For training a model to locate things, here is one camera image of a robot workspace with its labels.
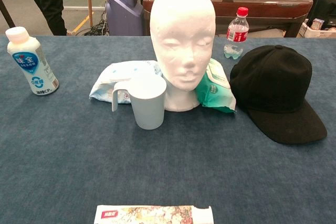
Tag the black baseball cap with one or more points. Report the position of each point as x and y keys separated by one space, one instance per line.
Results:
x=270 y=85

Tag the blue-purple robot base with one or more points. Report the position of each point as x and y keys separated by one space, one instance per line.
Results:
x=123 y=6

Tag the white foam mannequin head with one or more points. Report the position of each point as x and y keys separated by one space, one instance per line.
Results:
x=181 y=24

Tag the green wet wipes pack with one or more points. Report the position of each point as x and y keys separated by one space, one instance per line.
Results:
x=216 y=90

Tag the light blue wet wipes pack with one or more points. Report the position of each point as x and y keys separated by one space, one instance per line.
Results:
x=123 y=72

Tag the clear water bottle red cap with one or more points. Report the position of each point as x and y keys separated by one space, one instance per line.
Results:
x=237 y=33

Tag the blue table cover mat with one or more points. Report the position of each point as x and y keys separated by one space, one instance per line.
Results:
x=78 y=155

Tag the white floral toothpaste tube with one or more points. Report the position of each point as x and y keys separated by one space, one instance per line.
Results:
x=152 y=214

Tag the brown mahjong table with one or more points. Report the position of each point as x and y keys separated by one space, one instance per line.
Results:
x=262 y=6

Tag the white yogurt drink bottle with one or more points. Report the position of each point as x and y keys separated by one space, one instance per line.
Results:
x=31 y=61

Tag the white plastic basket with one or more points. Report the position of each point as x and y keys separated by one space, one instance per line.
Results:
x=319 y=33

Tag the small milk carton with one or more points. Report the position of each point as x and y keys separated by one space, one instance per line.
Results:
x=318 y=23

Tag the black fabric bag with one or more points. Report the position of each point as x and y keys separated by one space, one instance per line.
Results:
x=324 y=7

